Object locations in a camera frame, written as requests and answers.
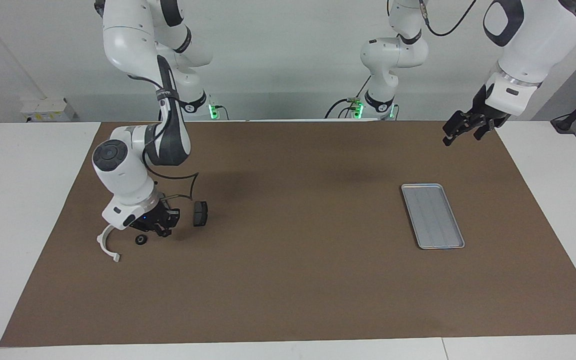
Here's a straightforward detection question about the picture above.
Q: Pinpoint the white power box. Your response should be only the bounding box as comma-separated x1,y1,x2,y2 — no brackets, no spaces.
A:
20,97,76,122

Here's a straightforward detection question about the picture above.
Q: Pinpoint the white semicircular bracket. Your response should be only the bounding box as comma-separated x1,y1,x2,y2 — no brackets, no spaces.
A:
96,224,121,263

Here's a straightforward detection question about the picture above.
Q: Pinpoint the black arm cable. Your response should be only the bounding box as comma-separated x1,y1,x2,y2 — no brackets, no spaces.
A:
140,75,201,203
419,0,479,37

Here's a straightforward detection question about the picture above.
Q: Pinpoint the silver metal tray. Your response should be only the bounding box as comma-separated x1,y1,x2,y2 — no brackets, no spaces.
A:
401,183,466,250

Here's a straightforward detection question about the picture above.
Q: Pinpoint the black base cable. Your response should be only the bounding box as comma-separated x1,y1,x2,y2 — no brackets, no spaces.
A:
324,99,354,119

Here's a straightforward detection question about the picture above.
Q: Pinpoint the brown table mat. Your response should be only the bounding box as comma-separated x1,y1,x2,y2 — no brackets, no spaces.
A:
0,119,576,348

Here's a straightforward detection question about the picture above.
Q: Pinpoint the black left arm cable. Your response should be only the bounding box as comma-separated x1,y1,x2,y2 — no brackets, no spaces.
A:
419,0,479,37

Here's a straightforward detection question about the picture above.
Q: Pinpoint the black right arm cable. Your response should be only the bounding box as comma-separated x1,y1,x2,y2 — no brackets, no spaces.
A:
140,75,201,203

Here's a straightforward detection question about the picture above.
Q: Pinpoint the dark grey rectangular brake pad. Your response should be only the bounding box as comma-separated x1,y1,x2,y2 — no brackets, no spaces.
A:
193,201,209,227

